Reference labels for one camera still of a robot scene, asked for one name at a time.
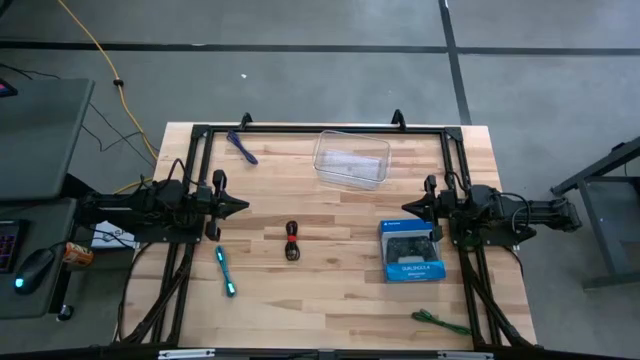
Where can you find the black metal table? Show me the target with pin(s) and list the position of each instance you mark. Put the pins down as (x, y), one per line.
(600, 220)

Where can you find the backlit black keyboard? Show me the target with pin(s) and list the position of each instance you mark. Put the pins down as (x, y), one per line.
(7, 247)

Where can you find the orange drink can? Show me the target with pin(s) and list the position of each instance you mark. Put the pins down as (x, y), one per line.
(77, 254)

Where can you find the black computer mouse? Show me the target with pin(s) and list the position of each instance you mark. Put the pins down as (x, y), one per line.
(32, 270)

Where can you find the black computer desk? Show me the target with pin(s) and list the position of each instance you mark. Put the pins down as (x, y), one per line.
(30, 305)

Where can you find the silver metal bracket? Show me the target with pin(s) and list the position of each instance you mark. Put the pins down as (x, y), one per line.
(465, 355)
(185, 354)

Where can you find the dark grey desk top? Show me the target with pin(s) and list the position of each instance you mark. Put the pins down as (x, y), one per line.
(40, 140)

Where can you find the clear plastic container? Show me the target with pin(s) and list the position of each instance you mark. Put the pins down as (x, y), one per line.
(350, 160)

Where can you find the blue game controller box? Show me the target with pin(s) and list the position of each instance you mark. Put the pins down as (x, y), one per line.
(415, 272)

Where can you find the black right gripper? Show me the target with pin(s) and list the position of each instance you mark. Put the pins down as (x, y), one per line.
(434, 207)

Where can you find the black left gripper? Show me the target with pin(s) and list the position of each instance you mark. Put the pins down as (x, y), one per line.
(216, 205)

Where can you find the white printed box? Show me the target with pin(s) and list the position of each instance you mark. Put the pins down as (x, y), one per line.
(110, 235)

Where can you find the black aluminium table frame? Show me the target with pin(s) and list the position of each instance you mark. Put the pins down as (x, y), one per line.
(280, 129)

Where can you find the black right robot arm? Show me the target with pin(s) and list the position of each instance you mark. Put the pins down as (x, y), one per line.
(500, 207)

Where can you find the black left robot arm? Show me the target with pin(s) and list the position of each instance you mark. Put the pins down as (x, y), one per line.
(150, 202)

